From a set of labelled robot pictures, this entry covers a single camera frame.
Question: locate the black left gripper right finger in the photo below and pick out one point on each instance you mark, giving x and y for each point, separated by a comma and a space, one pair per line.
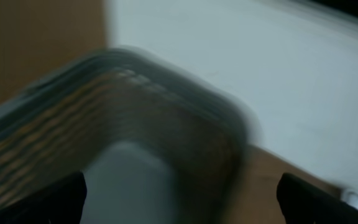
303, 203

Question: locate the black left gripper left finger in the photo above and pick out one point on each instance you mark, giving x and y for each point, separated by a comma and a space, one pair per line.
59, 203

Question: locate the grey plastic basket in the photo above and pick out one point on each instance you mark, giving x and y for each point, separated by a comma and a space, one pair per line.
154, 143

